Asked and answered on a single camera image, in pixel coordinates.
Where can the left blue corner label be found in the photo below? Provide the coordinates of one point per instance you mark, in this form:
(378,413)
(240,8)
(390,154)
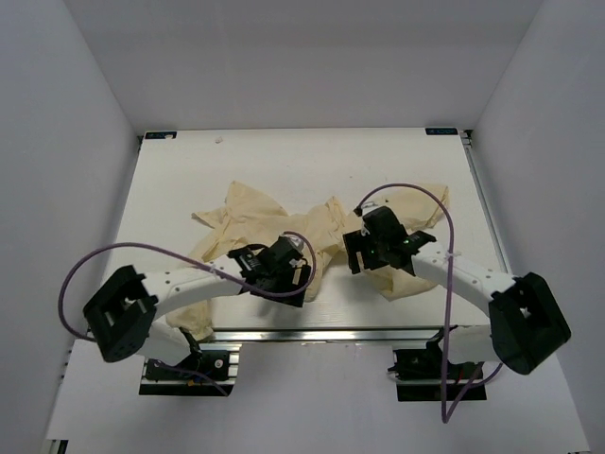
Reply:
(160,135)

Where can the cream yellow jacket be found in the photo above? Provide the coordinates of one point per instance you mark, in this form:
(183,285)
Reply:
(335,299)

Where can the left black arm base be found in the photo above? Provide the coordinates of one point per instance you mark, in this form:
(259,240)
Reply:
(210,372)

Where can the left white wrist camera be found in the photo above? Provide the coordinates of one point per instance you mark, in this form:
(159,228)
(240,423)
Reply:
(295,241)

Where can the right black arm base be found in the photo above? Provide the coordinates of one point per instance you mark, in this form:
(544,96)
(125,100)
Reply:
(417,376)

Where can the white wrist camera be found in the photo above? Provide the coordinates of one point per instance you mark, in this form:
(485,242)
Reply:
(295,241)
(369,206)

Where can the right blue corner label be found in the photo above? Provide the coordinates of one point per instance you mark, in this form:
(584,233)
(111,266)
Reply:
(441,131)

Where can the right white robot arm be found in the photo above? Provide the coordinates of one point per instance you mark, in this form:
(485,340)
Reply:
(526,325)

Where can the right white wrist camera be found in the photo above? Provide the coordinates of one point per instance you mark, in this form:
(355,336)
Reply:
(369,206)

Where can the blue corner label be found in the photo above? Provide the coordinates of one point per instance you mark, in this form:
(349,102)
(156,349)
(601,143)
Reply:
(160,135)
(441,131)

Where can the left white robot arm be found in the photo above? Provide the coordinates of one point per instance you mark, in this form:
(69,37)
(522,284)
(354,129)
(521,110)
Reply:
(127,314)

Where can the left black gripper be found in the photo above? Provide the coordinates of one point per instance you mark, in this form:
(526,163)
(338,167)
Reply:
(301,279)

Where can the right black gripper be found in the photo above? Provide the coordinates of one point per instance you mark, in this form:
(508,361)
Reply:
(354,242)

